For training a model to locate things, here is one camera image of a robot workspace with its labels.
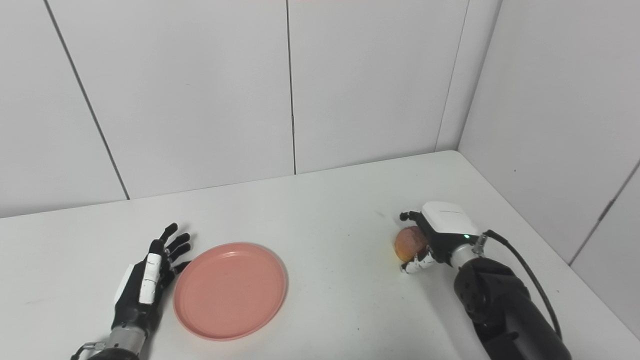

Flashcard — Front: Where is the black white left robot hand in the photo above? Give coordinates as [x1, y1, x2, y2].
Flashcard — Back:
[110, 223, 192, 332]

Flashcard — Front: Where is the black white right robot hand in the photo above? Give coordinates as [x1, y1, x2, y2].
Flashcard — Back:
[398, 201, 482, 275]

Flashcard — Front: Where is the golden cream puff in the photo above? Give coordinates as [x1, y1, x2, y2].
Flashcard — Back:
[394, 226, 430, 263]

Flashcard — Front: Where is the pink round plate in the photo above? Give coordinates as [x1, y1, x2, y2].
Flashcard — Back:
[173, 242, 288, 342]

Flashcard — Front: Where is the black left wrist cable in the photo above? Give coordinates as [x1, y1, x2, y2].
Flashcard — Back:
[70, 341, 107, 360]

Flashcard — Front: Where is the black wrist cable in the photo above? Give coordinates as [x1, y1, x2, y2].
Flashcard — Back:
[70, 341, 107, 360]
[474, 229, 564, 342]

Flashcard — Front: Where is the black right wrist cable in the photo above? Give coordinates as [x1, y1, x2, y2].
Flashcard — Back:
[474, 229, 564, 342]

